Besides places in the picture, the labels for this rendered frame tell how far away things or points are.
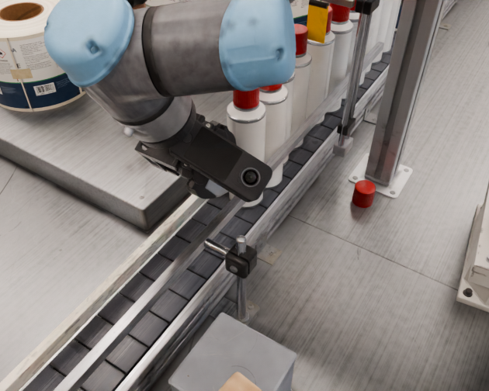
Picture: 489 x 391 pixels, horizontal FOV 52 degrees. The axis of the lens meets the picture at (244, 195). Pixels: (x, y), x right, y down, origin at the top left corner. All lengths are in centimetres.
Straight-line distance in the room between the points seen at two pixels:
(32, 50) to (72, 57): 54
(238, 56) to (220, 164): 19
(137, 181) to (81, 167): 10
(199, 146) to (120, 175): 29
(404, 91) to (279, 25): 41
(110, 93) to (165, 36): 7
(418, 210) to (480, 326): 21
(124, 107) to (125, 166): 38
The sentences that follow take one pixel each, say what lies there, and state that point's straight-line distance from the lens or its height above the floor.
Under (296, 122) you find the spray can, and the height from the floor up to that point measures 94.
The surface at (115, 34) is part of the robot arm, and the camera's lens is 41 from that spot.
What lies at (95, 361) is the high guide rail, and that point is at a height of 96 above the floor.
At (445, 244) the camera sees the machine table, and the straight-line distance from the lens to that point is 82.
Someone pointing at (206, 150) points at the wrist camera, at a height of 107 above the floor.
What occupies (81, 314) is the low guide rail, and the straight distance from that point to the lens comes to 62.
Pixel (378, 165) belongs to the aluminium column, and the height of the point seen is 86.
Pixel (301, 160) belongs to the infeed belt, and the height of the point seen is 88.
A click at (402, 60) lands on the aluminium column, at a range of 76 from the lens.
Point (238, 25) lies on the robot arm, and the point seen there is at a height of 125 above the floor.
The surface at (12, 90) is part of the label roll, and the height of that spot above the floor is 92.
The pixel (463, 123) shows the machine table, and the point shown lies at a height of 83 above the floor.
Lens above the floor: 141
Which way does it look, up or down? 44 degrees down
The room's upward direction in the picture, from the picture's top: straight up
